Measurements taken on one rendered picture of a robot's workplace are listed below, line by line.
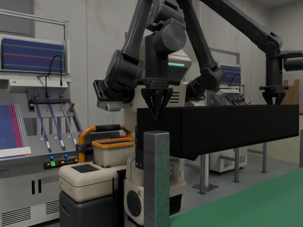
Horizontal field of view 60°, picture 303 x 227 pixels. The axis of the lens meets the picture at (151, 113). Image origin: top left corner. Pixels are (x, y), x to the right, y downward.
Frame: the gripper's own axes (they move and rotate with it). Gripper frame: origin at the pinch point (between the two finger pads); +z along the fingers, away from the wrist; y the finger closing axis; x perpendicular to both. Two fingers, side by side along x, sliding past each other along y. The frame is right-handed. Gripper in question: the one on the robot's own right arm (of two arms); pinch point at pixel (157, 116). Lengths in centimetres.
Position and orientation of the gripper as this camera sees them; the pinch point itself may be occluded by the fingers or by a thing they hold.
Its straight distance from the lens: 64.8
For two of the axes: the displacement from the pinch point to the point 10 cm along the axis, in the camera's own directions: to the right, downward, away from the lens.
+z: 0.0, 10.0, 0.4
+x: -6.1, -0.3, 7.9
